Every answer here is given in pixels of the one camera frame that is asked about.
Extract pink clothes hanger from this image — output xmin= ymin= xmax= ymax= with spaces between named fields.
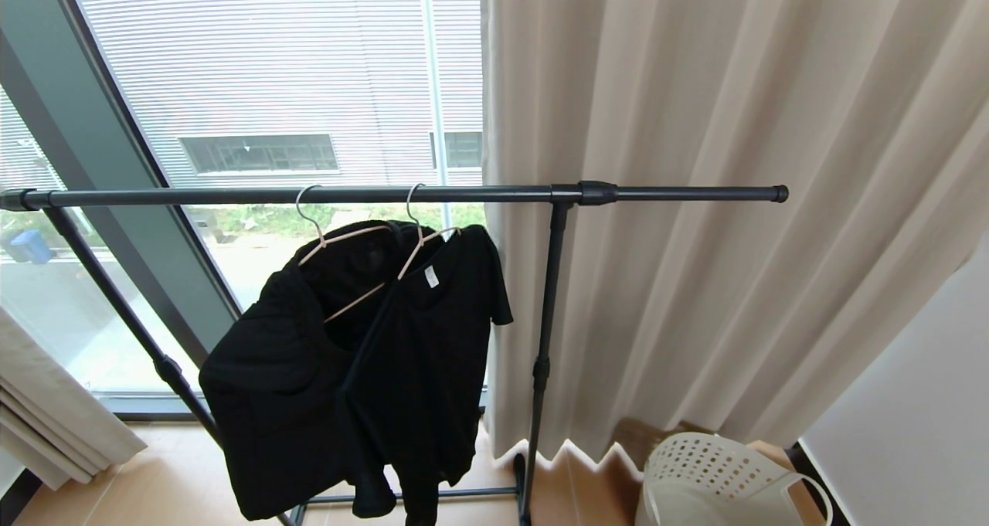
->
xmin=295 ymin=185 xmax=396 ymax=324
xmin=396 ymin=184 xmax=464 ymax=281

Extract black t-shirt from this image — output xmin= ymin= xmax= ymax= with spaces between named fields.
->
xmin=338 ymin=225 xmax=515 ymax=526

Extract black shorts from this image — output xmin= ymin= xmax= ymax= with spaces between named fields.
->
xmin=199 ymin=219 xmax=422 ymax=521

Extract black clothes rack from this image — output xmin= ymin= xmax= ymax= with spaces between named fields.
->
xmin=0 ymin=180 xmax=790 ymax=526

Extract white laundry basket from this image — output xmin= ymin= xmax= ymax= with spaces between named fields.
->
xmin=635 ymin=432 xmax=834 ymax=526

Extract beige curtain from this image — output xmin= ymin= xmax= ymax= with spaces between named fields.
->
xmin=481 ymin=0 xmax=989 ymax=465
xmin=0 ymin=306 xmax=148 ymax=490

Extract window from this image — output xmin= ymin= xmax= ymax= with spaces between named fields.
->
xmin=0 ymin=0 xmax=489 ymax=417

